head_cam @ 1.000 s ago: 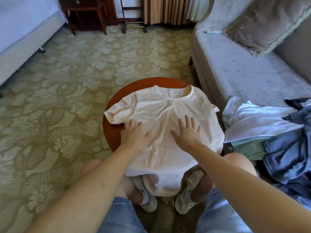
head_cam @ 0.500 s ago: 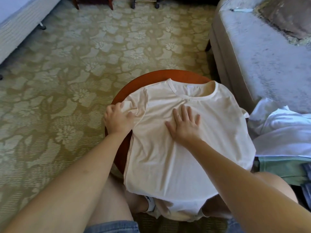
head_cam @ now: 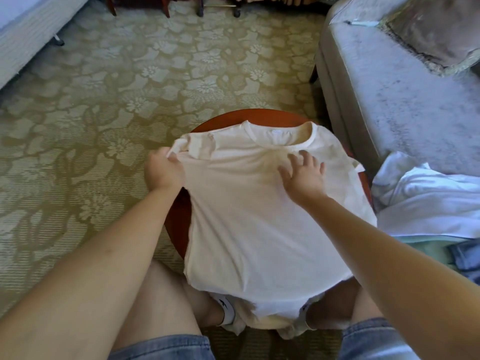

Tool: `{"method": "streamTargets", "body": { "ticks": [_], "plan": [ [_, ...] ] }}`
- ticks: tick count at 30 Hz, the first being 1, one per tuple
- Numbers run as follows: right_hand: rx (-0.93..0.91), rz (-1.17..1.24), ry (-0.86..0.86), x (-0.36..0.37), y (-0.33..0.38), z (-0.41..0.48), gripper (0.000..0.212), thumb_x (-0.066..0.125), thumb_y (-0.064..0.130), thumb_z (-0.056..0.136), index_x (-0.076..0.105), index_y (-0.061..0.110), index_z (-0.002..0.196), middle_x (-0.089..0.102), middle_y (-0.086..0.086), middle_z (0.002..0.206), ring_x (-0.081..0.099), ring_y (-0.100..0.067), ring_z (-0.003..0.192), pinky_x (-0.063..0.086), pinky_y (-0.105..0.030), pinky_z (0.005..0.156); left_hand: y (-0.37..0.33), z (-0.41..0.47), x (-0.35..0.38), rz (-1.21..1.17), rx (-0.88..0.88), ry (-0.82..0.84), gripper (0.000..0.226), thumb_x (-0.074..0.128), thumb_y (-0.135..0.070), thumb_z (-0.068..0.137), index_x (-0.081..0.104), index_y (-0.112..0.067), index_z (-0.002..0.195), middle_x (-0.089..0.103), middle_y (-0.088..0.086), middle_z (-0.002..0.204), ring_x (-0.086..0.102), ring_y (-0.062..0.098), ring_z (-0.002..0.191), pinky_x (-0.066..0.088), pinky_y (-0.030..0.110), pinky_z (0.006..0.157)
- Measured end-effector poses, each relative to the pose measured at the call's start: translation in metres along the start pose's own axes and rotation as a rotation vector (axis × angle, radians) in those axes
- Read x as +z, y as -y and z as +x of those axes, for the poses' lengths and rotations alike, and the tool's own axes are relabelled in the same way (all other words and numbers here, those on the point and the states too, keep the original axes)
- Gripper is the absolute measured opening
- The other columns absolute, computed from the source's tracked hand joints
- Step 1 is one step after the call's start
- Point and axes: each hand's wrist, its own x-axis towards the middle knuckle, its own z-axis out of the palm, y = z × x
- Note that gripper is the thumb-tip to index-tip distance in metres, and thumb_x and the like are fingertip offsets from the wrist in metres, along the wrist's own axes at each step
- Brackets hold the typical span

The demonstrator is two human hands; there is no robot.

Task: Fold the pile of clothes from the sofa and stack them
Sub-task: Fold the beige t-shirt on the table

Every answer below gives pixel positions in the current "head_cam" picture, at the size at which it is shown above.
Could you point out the person's left forearm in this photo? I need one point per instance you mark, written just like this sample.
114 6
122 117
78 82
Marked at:
75 288

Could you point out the plain beige T-shirt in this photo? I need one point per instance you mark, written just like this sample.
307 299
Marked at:
255 236

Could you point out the person's right hand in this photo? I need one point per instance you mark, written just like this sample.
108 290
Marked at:
304 182

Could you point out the pile of clothes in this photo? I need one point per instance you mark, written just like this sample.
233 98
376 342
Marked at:
427 198

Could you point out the brown fringed cushion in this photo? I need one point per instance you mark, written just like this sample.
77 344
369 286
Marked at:
442 26

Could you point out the dark wooden nightstand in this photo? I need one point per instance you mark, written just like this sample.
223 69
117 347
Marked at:
135 2

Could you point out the person's right leg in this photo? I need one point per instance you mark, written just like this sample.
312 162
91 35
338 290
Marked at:
337 303

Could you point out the grey velvet chaise sofa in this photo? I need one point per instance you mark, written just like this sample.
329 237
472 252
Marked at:
397 101

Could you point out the person's left hand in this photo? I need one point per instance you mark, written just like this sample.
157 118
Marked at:
163 172

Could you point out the round wooden table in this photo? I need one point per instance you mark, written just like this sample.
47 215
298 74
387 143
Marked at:
255 116

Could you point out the person's right forearm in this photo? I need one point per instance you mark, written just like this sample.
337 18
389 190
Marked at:
405 281

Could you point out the white sneaker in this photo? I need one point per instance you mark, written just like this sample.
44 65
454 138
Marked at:
296 328
229 311

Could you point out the white bed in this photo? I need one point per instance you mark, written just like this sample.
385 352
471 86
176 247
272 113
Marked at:
30 30

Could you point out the blue denim shorts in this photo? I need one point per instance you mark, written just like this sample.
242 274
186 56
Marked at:
161 347

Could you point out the black valet stand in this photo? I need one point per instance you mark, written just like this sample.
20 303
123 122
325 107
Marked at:
219 5

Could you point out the small white flat object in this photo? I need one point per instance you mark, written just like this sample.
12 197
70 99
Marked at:
364 22

